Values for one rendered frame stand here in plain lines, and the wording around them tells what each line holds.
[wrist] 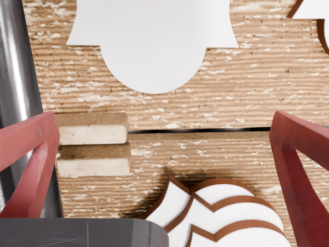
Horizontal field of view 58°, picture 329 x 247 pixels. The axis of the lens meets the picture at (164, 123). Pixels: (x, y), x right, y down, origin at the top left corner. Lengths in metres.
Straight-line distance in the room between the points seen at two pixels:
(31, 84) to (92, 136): 0.08
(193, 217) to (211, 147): 0.06
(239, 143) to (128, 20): 0.14
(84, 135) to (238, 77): 0.13
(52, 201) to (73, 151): 0.10
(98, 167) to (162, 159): 0.06
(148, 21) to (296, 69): 0.13
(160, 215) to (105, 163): 0.07
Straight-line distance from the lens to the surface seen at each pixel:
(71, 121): 0.24
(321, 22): 0.26
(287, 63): 0.26
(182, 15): 0.22
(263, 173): 0.30
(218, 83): 0.25
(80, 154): 0.25
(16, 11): 0.27
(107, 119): 0.24
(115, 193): 0.30
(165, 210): 0.28
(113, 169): 0.25
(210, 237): 0.28
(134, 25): 0.22
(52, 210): 0.36
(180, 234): 0.28
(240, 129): 0.29
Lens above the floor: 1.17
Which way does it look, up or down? 65 degrees down
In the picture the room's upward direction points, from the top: 174 degrees clockwise
